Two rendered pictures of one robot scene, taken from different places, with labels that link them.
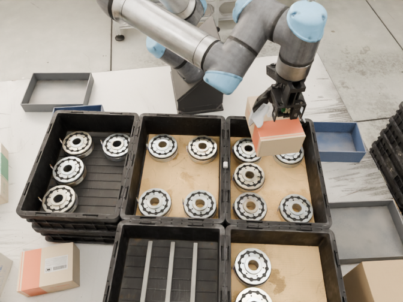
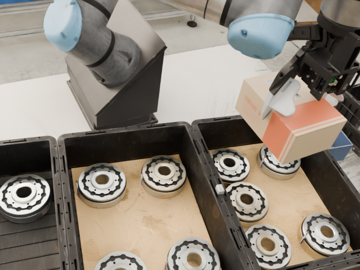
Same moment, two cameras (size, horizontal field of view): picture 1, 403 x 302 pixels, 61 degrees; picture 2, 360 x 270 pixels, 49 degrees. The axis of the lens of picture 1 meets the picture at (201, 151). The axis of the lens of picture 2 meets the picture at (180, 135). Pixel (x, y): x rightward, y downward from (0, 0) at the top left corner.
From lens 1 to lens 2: 0.39 m
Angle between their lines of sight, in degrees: 19
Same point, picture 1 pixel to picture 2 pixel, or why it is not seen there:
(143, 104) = (37, 130)
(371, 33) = not seen: hidden behind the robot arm
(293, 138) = (333, 126)
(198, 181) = (173, 226)
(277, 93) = (318, 56)
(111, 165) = (19, 231)
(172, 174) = (129, 223)
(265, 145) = (298, 142)
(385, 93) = not seen: hidden behind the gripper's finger
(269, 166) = (261, 182)
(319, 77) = (257, 69)
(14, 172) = not seen: outside the picture
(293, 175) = (296, 189)
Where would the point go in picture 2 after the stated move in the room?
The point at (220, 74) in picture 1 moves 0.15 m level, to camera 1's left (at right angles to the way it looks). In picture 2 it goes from (268, 17) to (149, 24)
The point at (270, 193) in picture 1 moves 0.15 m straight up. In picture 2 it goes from (278, 220) to (302, 179)
